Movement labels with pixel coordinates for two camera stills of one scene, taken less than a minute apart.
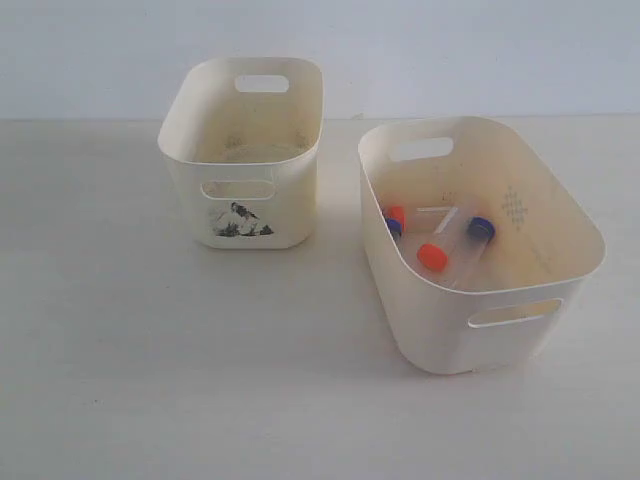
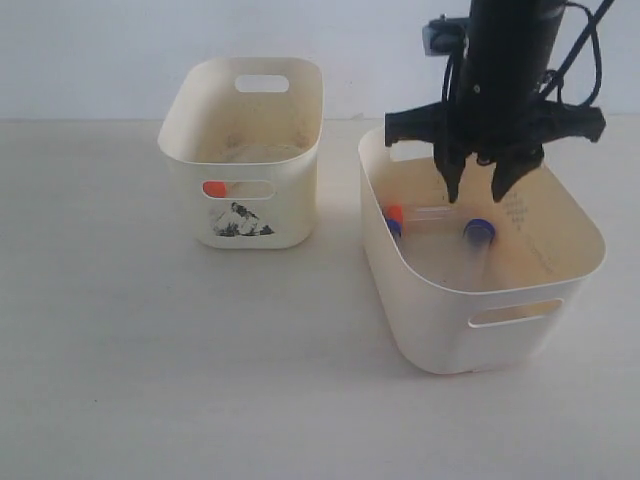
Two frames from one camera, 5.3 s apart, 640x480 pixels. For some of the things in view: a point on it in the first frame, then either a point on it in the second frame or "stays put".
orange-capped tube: x=434 y=254 to x=227 y=189
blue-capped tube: x=395 y=227 stays put
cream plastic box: x=248 y=160 stays put
